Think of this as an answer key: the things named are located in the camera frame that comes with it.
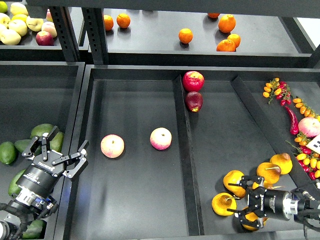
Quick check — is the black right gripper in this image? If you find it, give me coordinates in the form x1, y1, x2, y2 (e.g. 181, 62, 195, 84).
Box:
227, 175, 299, 231

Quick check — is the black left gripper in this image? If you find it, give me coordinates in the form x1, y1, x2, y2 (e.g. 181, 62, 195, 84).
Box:
16, 125, 89, 198

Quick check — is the dark green avocado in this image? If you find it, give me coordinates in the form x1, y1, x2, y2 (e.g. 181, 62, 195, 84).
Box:
50, 181, 59, 195
14, 139, 42, 156

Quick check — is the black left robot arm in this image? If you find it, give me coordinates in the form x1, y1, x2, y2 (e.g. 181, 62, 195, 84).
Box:
0, 126, 89, 240

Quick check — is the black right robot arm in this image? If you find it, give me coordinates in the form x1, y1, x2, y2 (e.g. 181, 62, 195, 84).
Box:
227, 175, 320, 240

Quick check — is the green avocado upright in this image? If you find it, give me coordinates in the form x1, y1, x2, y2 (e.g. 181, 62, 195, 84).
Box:
50, 131, 64, 153

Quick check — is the yellow pear bottom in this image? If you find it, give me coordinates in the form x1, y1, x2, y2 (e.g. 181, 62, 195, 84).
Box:
240, 206, 268, 232

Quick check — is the green avocado top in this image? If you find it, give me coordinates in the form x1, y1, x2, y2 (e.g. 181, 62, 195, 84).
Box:
30, 123, 54, 139

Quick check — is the yellow pear under gripper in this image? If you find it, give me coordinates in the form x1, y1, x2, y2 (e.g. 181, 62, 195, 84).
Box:
256, 162, 281, 184

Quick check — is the yellow pear with brown top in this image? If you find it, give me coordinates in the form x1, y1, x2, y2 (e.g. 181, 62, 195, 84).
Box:
269, 152, 293, 175

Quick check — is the light green avocado far left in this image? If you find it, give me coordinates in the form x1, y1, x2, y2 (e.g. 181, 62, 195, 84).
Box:
0, 141, 18, 165

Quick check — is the green avocado lower left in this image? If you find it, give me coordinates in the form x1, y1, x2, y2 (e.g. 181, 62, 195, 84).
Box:
7, 169, 26, 199

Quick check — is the dark avocado bottom left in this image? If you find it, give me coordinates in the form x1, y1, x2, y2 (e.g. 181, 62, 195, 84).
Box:
22, 219, 47, 240

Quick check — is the pink apple left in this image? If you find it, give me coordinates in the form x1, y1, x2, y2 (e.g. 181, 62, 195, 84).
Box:
100, 134, 125, 159

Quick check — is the pink apple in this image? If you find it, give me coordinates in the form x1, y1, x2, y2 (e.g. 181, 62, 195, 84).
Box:
149, 127, 172, 151
100, 134, 125, 159

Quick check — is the black left tray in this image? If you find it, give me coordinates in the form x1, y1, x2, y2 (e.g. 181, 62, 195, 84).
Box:
0, 61, 85, 240

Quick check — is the cherry tomato bunch lower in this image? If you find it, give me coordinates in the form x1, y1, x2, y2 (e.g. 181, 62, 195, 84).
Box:
285, 132, 320, 180

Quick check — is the cherry tomato bunch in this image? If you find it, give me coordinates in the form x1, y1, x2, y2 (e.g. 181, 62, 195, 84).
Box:
285, 132, 320, 180
262, 77, 292, 106

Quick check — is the red chili pepper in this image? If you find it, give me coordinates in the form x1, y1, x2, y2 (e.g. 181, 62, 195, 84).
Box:
284, 106, 299, 135

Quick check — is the white label card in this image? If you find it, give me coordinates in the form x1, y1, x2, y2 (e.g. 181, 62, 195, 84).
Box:
306, 135, 320, 154

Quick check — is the pink apple right edge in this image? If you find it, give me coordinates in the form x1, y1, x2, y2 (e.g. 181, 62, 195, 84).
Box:
298, 117, 320, 138

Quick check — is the pink apple centre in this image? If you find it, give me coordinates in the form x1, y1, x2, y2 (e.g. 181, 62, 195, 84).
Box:
149, 127, 172, 151

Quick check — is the black divided centre tray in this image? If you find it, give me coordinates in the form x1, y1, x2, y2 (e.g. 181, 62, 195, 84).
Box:
64, 65, 320, 240

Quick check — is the orange cherry tomato vine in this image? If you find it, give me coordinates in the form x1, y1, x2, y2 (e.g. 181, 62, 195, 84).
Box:
292, 97, 320, 121

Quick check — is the cherry tomato bunch top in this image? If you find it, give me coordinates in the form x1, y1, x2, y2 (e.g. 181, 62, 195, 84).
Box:
262, 77, 292, 106

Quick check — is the dark red apple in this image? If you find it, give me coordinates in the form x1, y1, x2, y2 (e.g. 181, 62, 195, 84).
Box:
185, 91, 203, 113

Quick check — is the red apple on shelf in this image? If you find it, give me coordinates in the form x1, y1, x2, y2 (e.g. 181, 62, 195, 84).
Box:
35, 31, 54, 46

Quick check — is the yellow apple front left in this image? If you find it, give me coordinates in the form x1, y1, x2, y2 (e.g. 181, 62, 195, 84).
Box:
0, 29, 21, 46

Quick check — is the yellow apple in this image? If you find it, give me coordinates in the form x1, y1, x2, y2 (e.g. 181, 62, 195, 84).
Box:
8, 19, 28, 37
0, 12, 11, 29
25, 16, 44, 32
0, 29, 21, 46

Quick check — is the pale peach on shelf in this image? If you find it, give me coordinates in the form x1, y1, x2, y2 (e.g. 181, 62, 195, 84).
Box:
41, 21, 58, 38

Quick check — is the bright red apple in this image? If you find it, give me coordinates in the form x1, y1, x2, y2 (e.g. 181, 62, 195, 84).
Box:
182, 71, 205, 92

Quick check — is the yellow apple right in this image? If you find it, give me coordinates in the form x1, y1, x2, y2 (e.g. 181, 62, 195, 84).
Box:
25, 16, 44, 32

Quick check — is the yellow apple middle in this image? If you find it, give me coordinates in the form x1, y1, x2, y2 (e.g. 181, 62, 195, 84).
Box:
8, 19, 28, 37

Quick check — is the yellow lemon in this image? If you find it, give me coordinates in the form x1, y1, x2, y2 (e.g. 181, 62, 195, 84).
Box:
11, 13, 28, 23

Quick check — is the yellow apple far left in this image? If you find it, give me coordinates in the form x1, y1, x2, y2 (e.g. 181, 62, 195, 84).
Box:
0, 12, 11, 29

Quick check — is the black shelf post left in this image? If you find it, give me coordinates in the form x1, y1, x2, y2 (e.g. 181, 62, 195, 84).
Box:
48, 6, 81, 62

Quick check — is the black shelf post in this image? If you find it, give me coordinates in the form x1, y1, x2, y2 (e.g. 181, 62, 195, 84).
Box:
81, 7, 110, 65
48, 6, 81, 62

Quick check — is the black shelf post right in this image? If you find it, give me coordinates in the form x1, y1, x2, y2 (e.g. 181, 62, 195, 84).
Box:
81, 7, 110, 65

